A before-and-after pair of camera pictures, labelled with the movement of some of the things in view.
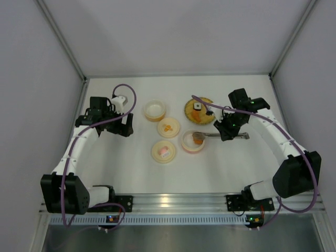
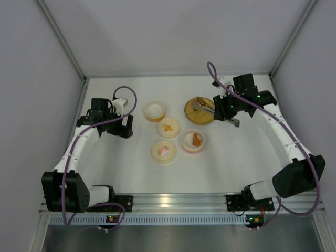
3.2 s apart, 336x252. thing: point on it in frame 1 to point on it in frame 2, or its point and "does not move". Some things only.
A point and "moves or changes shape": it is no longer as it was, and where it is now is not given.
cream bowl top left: [154, 110] does not move
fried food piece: [196, 115] moves or changes shape
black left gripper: [122, 128] does not move
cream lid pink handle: [163, 151] does not move
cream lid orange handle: [168, 127] does not move
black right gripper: [227, 129] to [223, 108]
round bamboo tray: [195, 111] does not move
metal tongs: [245, 135] to [201, 107]
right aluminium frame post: [310, 7] does not move
